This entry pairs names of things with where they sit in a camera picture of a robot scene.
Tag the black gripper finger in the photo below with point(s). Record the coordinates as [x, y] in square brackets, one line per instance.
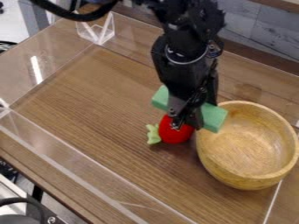
[206, 93]
[184, 107]

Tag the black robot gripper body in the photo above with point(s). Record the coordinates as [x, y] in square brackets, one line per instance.
[182, 72]

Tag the green foam block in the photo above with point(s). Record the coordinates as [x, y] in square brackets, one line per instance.
[213, 115]

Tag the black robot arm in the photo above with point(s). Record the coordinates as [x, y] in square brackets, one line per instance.
[185, 55]

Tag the brown wooden bowl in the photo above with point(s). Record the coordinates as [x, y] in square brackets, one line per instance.
[253, 151]

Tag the red plush strawberry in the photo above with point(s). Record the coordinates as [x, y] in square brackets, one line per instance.
[162, 133]

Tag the clear acrylic corner bracket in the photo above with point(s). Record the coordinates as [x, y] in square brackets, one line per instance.
[97, 34]

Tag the clear acrylic tray wall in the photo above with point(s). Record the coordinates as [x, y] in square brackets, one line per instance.
[74, 107]

